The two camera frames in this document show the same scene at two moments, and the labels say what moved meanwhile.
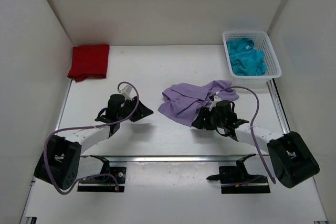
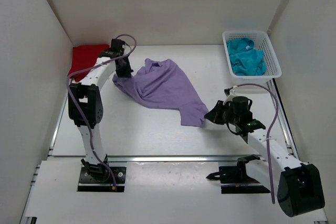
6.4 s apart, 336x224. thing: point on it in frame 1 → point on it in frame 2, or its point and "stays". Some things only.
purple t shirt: x=183 y=102 → x=162 y=85
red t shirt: x=89 y=62 stays
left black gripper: x=142 y=112 → x=127 y=73
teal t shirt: x=245 y=60 stays
